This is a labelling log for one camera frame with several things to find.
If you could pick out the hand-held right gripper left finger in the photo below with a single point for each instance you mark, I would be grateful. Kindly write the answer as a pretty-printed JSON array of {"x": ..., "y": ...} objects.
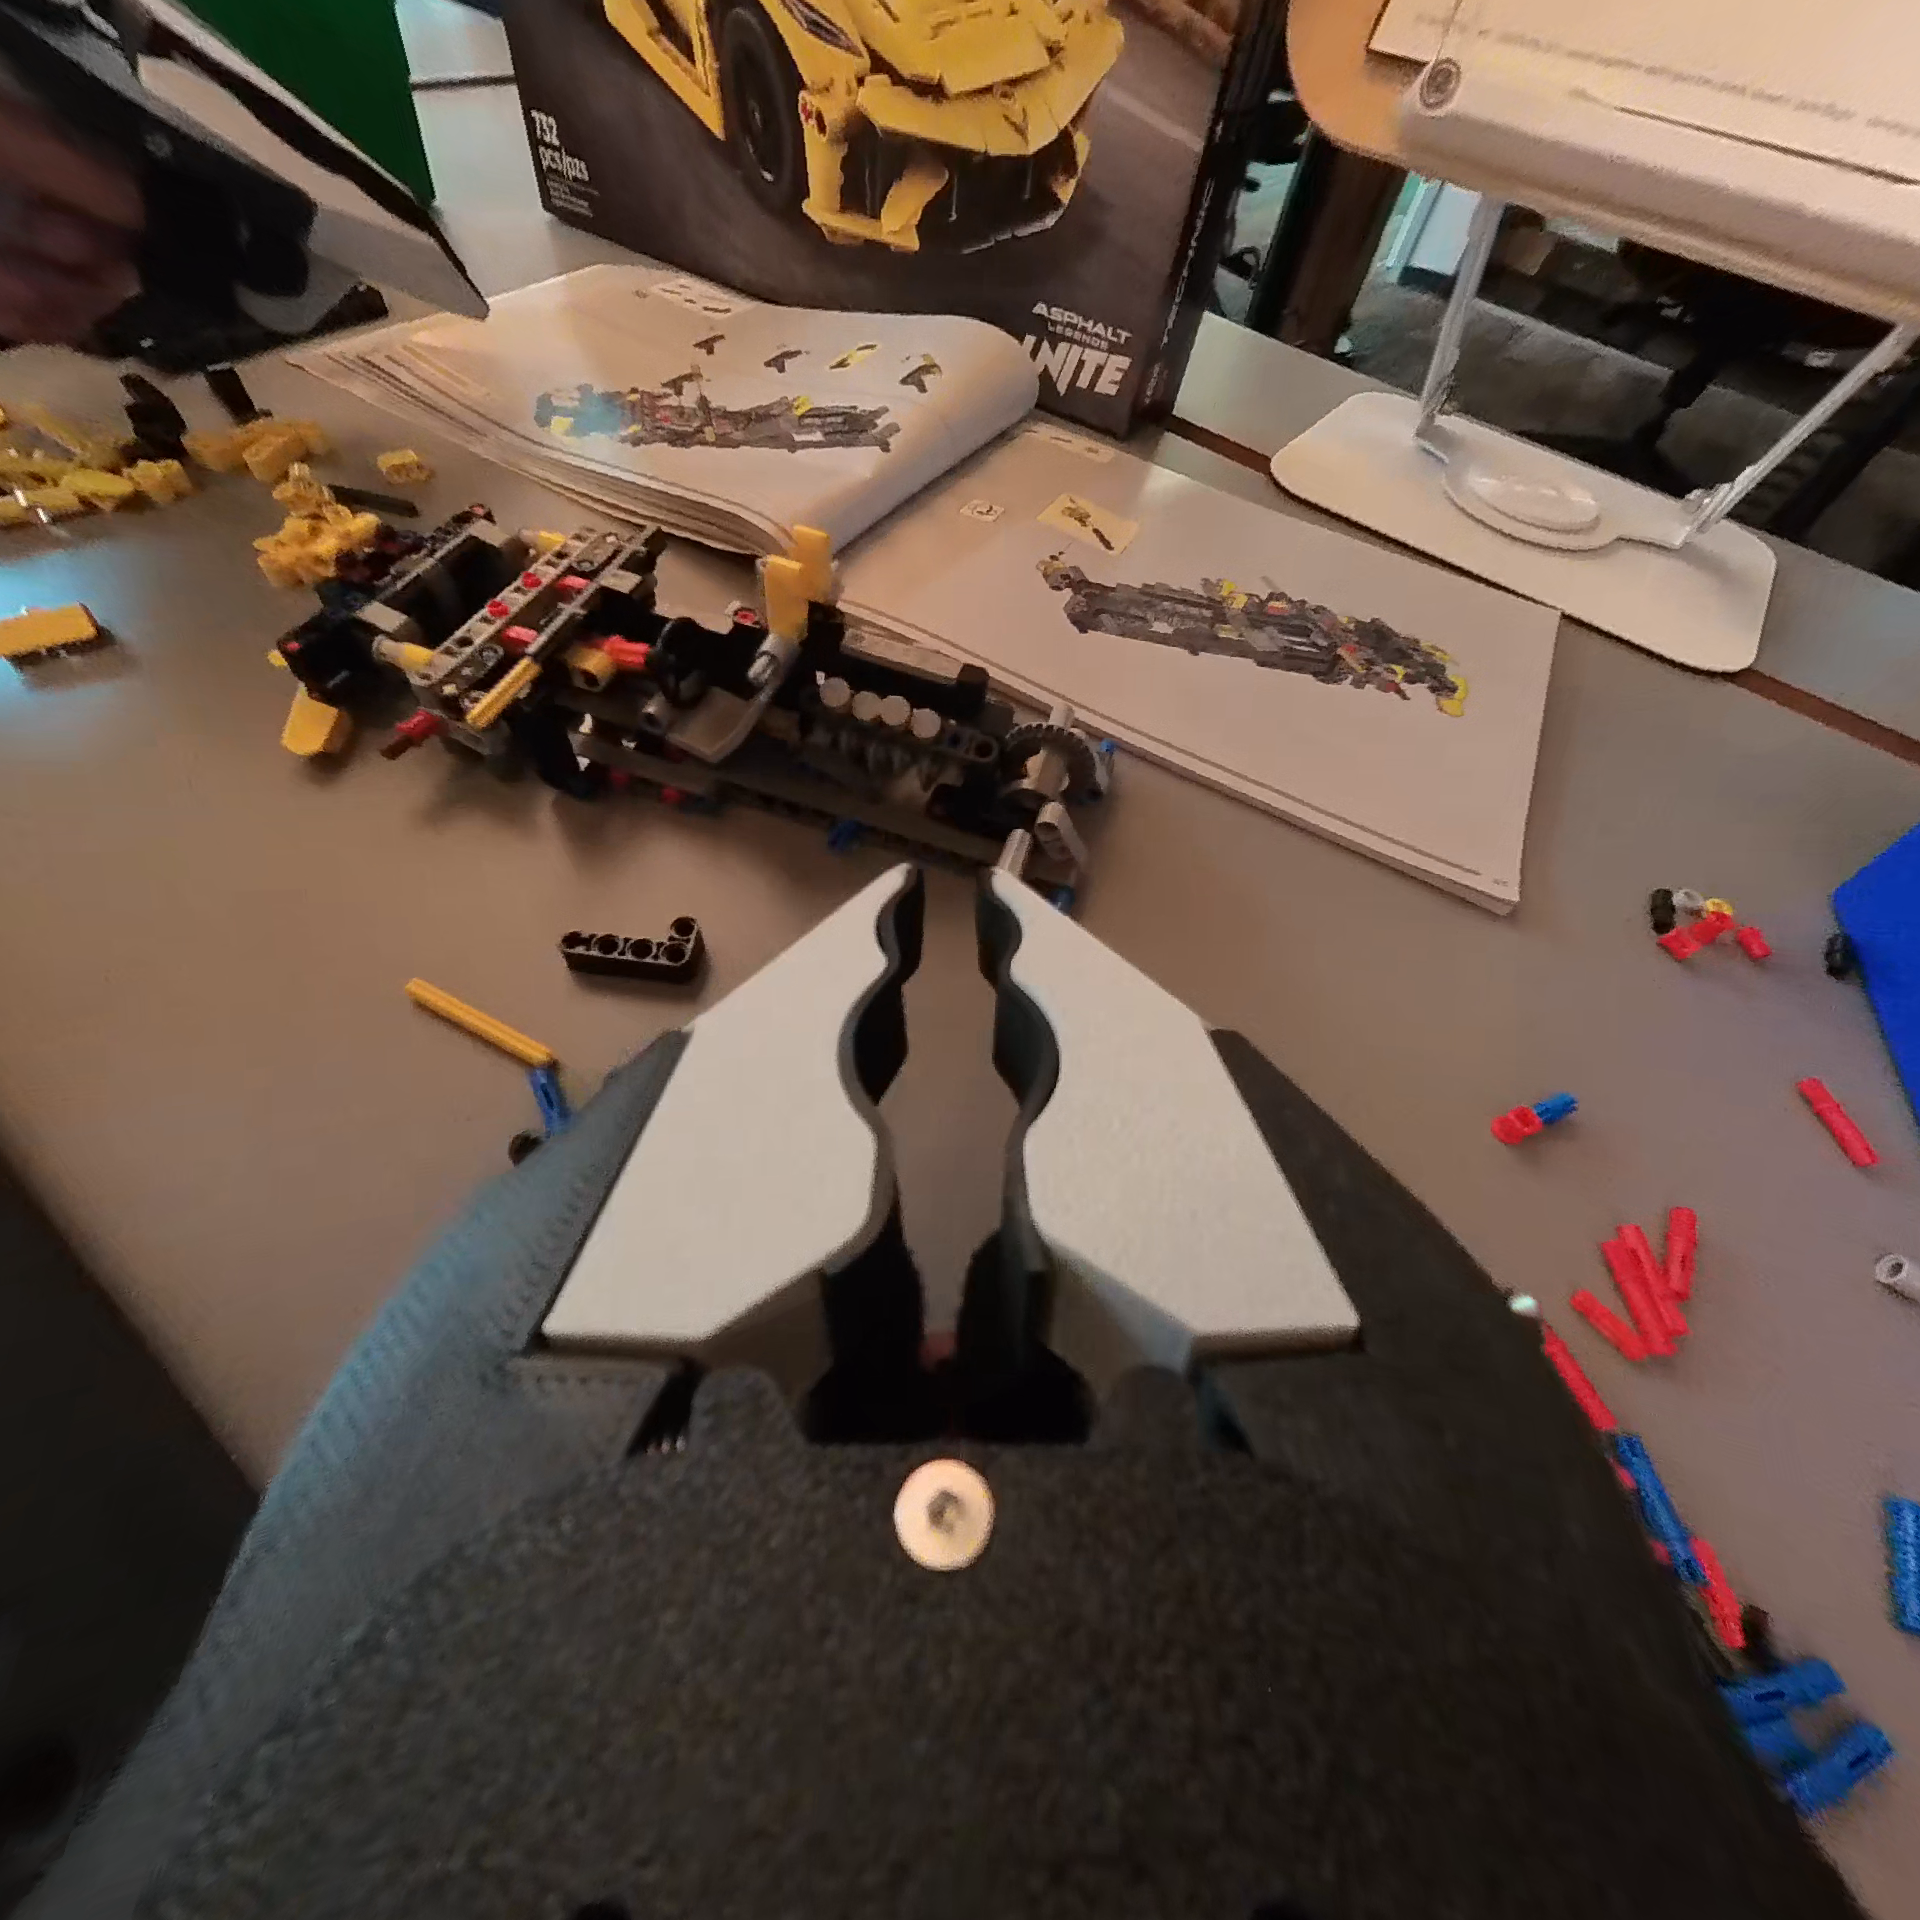
[{"x": 721, "y": 1184}]

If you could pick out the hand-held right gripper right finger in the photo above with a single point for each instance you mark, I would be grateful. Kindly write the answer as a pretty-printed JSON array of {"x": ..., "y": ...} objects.
[{"x": 1185, "y": 1184}]

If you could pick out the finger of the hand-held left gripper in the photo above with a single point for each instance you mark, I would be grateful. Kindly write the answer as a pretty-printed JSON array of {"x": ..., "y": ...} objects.
[
  {"x": 285, "y": 128},
  {"x": 254, "y": 210}
]

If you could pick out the black angled lego beam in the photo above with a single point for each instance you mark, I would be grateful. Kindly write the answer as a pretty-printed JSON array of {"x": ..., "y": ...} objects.
[{"x": 630, "y": 953}]

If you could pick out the pile of yellow lego parts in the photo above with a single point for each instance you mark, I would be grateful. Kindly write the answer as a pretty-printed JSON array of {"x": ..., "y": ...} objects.
[{"x": 300, "y": 547}]

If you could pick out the pile of red blue lego pins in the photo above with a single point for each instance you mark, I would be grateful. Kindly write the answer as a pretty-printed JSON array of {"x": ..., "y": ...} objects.
[{"x": 1642, "y": 1282}]

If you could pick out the lego car model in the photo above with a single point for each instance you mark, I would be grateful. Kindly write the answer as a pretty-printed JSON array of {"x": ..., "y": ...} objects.
[{"x": 721, "y": 705}]

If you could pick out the black lego beam yellow axle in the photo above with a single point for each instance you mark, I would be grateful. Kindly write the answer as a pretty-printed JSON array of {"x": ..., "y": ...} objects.
[{"x": 503, "y": 698}]

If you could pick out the printed lego set box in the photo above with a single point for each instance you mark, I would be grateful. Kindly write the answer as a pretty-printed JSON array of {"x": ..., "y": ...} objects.
[{"x": 675, "y": 195}]

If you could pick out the lego instruction booklet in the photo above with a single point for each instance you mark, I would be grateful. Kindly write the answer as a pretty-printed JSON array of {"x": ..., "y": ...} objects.
[{"x": 1319, "y": 750}]

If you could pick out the yellow lego piece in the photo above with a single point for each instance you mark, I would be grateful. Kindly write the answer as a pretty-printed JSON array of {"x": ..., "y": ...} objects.
[{"x": 54, "y": 628}]

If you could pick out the cluster of mixed lego bushes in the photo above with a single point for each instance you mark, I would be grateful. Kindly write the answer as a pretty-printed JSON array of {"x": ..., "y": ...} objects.
[{"x": 1711, "y": 931}]

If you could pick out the long red lego pin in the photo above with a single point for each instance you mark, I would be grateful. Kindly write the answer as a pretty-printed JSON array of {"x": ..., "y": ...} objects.
[{"x": 1838, "y": 1123}]

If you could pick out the small grey lego piece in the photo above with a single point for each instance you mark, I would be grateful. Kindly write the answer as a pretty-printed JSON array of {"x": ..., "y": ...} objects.
[{"x": 1899, "y": 1271}]

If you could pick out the person's left hand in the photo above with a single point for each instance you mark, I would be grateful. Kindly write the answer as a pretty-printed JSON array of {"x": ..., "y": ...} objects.
[{"x": 61, "y": 210}]

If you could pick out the green box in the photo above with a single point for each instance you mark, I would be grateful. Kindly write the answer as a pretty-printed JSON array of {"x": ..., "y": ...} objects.
[{"x": 330, "y": 90}]

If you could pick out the blue plastic bin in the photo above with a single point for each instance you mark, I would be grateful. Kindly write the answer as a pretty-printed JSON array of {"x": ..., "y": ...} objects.
[{"x": 1886, "y": 961}]

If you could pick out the white folding stand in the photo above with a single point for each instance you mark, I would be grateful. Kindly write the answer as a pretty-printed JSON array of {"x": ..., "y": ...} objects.
[{"x": 1651, "y": 585}]

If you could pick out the printed instruction sheet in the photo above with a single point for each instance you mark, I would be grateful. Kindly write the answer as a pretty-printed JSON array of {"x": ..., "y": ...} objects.
[{"x": 1725, "y": 59}]

